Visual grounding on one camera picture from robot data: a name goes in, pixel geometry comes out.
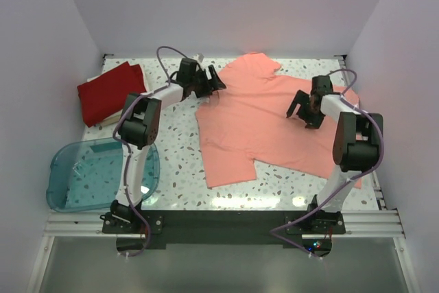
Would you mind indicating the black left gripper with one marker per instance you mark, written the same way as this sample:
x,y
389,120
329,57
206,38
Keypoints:
x,y
210,86

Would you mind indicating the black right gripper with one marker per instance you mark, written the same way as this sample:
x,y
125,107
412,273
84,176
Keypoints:
x,y
312,122

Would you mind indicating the salmon pink t-shirt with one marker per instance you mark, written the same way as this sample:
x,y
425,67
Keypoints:
x,y
246,122

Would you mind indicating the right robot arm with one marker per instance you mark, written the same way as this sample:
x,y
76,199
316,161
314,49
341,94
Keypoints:
x,y
357,150

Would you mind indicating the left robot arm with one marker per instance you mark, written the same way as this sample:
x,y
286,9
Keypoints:
x,y
137,130

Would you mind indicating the folded cream t-shirt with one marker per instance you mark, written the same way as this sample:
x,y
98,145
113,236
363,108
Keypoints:
x,y
113,118

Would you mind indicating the folded red t-shirt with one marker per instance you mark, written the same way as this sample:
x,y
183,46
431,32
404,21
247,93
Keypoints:
x,y
109,95

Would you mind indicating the blue transparent plastic bin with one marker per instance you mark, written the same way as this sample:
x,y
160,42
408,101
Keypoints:
x,y
85,176

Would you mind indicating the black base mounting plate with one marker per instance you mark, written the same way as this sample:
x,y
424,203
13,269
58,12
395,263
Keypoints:
x,y
218,227

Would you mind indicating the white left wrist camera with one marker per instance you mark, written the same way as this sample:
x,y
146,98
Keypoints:
x,y
198,58

